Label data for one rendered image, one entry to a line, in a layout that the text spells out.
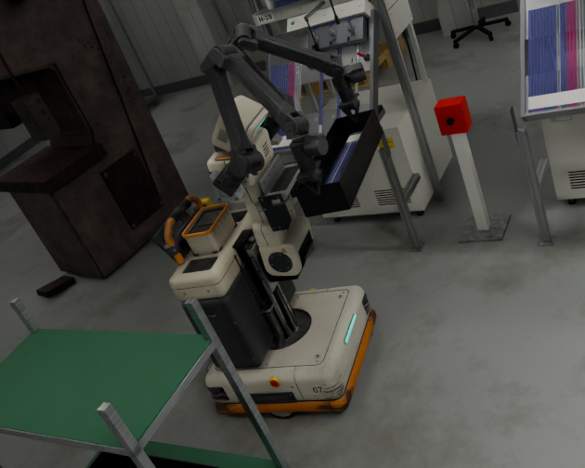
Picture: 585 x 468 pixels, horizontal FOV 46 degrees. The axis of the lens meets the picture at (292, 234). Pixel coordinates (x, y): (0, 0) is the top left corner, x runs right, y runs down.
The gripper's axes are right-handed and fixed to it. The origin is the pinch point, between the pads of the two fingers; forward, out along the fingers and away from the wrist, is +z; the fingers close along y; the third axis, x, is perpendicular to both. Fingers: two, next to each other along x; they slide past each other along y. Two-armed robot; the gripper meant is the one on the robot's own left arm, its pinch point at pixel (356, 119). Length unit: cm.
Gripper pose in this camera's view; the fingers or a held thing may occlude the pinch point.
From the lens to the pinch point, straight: 280.9
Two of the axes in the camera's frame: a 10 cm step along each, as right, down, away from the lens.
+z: 3.7, 8.1, 4.6
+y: 3.0, -5.7, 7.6
